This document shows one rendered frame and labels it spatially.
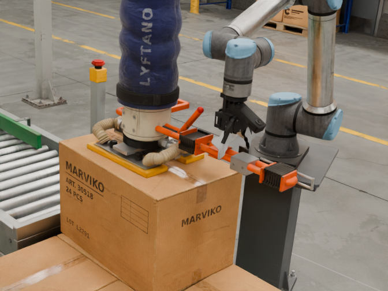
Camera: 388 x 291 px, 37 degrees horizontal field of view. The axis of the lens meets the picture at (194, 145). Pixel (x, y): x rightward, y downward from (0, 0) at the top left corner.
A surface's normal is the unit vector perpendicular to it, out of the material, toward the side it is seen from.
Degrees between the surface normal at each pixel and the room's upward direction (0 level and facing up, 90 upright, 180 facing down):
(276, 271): 90
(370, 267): 0
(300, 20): 93
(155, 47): 70
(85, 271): 0
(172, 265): 90
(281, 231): 90
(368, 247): 0
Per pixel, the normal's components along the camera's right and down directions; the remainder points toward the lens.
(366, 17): -0.68, 0.22
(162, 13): 0.49, 0.15
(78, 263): 0.07, -0.93
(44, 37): 0.72, 0.30
